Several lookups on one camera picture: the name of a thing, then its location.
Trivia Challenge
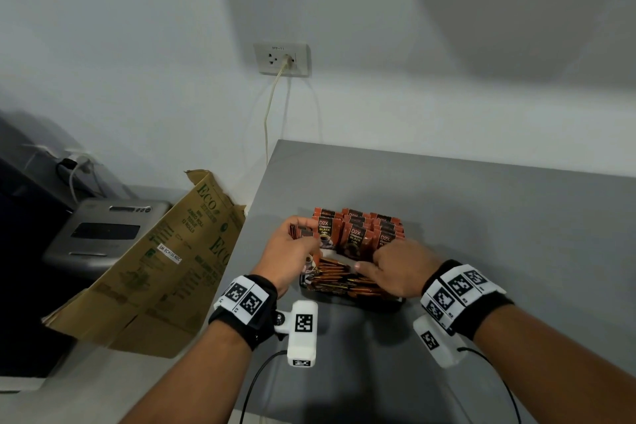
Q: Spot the brown cardboard box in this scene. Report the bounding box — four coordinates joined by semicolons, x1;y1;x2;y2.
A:
42;169;247;359

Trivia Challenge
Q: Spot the black wristband with marker tags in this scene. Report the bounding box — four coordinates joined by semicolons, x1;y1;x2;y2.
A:
208;274;278;351
419;259;514;340

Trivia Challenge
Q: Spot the person's left forearm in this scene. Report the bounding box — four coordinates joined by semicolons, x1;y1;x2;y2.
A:
119;321;254;424

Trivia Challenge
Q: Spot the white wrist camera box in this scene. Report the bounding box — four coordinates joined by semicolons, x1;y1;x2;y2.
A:
274;300;319;368
412;314;470;369

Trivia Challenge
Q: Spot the person's left hand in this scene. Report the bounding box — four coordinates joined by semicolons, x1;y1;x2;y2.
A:
250;215;321;299

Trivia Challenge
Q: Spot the person's right forearm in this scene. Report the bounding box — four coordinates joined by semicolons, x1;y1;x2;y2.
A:
472;304;636;424

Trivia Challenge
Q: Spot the black camera cable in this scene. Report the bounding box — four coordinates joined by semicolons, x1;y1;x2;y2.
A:
239;350;289;424
456;347;521;424

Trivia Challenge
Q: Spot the white wall socket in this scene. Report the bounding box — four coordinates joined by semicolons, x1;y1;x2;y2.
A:
253;42;311;78

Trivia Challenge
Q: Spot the pile of orange coffee sachets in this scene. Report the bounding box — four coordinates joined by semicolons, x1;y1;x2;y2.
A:
311;207;406;263
300;259;398;299

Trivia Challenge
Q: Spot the cream power cord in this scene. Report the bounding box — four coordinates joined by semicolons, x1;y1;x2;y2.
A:
263;56;292;166

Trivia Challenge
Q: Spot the black tray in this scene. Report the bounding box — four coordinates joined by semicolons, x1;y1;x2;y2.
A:
297;259;406;313

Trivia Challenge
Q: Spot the white charger cable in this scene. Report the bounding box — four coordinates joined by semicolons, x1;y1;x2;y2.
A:
54;152;100;203

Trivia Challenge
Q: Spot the grey appliance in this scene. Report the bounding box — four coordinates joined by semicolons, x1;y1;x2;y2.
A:
42;197;172;280

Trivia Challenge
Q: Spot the person's right hand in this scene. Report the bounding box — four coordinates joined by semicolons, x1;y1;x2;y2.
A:
353;238;448;299

